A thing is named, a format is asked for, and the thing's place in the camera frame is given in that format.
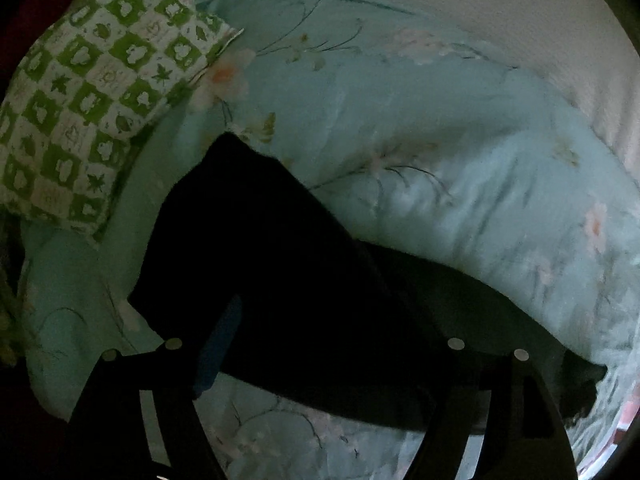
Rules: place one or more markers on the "black pants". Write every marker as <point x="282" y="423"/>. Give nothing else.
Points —
<point x="263" y="284"/>

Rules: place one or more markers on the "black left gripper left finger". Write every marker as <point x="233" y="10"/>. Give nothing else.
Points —
<point x="107" y="432"/>

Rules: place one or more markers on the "light blue floral quilt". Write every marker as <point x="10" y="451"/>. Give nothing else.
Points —
<point x="417" y="138"/>

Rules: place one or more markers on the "white grey striped pillow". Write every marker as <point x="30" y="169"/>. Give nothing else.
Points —
<point x="588" y="48"/>

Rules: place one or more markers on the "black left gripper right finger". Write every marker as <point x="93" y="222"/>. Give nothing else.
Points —
<point x="503" y="377"/>

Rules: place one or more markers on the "green white checkered pillow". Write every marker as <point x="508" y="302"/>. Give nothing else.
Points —
<point x="85" y="98"/>

